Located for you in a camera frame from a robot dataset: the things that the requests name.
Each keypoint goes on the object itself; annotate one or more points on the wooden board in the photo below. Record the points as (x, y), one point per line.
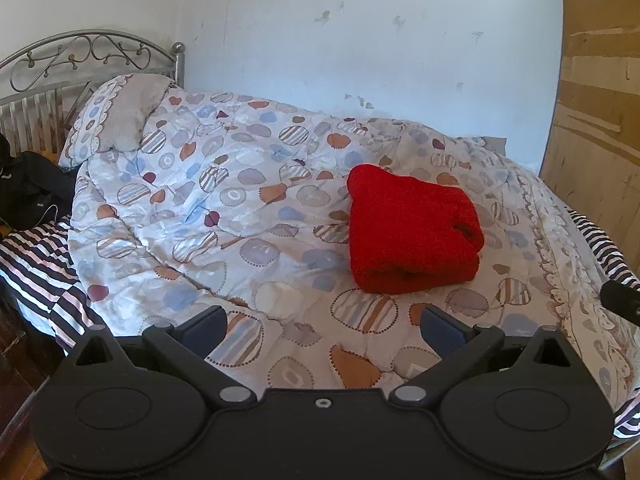
(595, 110)

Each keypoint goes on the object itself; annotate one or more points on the patterned pillow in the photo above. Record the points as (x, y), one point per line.
(120, 110)

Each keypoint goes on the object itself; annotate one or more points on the grey cushion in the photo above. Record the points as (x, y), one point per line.
(492, 145)

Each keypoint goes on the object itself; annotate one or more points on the black bag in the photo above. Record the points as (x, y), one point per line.
(30, 190)

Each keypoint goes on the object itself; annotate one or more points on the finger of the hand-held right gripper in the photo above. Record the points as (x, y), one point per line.
(622, 300)

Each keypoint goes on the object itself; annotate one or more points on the red knit sweater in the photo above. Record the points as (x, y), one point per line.
(410, 230)

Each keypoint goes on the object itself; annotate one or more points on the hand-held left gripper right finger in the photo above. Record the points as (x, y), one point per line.
(442, 332)

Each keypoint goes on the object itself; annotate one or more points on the patterned white quilt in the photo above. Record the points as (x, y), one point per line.
(225, 210)

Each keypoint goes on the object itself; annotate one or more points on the metal scrollwork headboard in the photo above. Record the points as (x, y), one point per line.
(35, 85)

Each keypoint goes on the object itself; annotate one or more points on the black white striped bedsheet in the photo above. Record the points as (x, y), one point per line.
(35, 270)

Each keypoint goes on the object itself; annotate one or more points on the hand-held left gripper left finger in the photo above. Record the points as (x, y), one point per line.
(202, 332)

